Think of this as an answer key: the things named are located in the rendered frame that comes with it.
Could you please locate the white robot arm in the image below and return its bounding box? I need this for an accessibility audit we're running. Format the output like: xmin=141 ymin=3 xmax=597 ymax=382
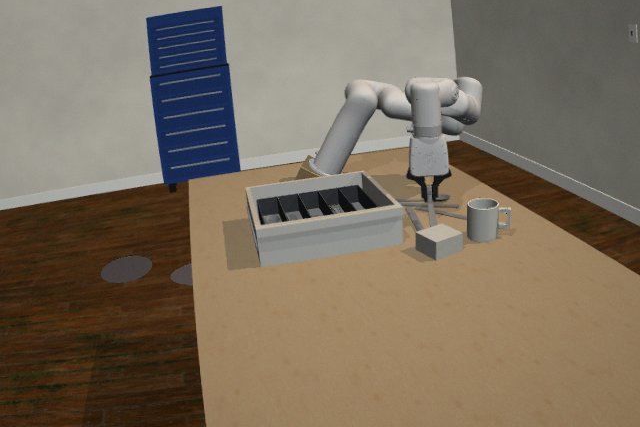
xmin=308 ymin=77 xmax=482 ymax=176

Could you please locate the grey metal spoon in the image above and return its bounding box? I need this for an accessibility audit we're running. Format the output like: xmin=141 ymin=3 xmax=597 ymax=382
xmin=264 ymin=214 xmax=280 ymax=224
xmin=395 ymin=194 xmax=450 ymax=202

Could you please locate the grey mug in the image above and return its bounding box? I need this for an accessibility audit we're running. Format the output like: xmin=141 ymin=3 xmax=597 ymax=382
xmin=467 ymin=198 xmax=511 ymax=242

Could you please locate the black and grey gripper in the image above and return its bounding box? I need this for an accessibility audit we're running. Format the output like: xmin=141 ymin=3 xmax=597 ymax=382
xmin=406 ymin=134 xmax=452 ymax=202

